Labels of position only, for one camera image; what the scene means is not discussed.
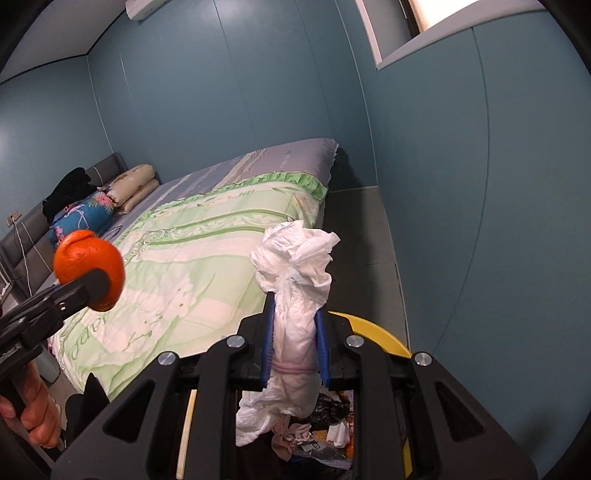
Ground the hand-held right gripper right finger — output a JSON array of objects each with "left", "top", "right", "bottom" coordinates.
[{"left": 316, "top": 310, "right": 539, "bottom": 480}]

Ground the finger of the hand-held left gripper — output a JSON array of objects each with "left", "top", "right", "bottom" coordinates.
[
  {"left": 0, "top": 283, "right": 64, "bottom": 329},
  {"left": 14, "top": 269, "right": 110, "bottom": 345}
]

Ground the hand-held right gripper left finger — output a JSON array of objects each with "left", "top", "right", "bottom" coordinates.
[{"left": 51, "top": 292, "right": 277, "bottom": 480}]

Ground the orange tangerine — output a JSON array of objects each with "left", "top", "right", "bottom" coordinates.
[{"left": 53, "top": 229, "right": 126, "bottom": 312}]

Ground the black bin with yellow rim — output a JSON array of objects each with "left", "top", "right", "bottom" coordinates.
[{"left": 178, "top": 311, "right": 413, "bottom": 480}]

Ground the black plastic bag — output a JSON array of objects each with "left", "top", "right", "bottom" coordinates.
[{"left": 308, "top": 394, "right": 352, "bottom": 428}]

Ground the white diaper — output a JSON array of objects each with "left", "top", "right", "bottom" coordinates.
[{"left": 235, "top": 220, "right": 341, "bottom": 448}]

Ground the person's left hand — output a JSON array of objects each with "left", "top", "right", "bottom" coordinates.
[{"left": 0, "top": 364, "right": 64, "bottom": 449}]

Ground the pale green plastic bin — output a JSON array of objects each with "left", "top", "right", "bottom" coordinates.
[{"left": 39, "top": 342, "right": 62, "bottom": 385}]

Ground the grey padded headboard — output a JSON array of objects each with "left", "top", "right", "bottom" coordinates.
[{"left": 0, "top": 153, "right": 128, "bottom": 297}]

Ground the blue floral folded quilt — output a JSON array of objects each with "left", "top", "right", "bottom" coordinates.
[{"left": 46, "top": 191, "right": 116, "bottom": 250}]

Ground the white crumpled tissue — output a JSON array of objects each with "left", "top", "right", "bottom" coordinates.
[{"left": 325, "top": 420, "right": 352, "bottom": 449}]

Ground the black clothes pile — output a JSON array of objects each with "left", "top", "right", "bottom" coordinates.
[{"left": 42, "top": 168, "right": 100, "bottom": 223}]

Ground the green floral quilt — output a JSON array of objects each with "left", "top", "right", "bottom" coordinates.
[{"left": 48, "top": 172, "right": 329, "bottom": 402}]

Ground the beige folded quilt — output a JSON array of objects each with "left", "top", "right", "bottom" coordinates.
[{"left": 106, "top": 165, "right": 160, "bottom": 213}]

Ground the grey striped bed sheet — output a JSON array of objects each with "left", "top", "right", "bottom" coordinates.
[{"left": 9, "top": 137, "right": 340, "bottom": 301}]

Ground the white air conditioner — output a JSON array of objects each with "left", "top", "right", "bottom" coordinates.
[{"left": 124, "top": 0, "right": 170, "bottom": 20}]

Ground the white charging cable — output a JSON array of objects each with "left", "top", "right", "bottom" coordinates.
[{"left": 13, "top": 222, "right": 31, "bottom": 297}]

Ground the window with white frame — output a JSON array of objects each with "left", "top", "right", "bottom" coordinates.
[{"left": 355, "top": 0, "right": 504, "bottom": 71}]

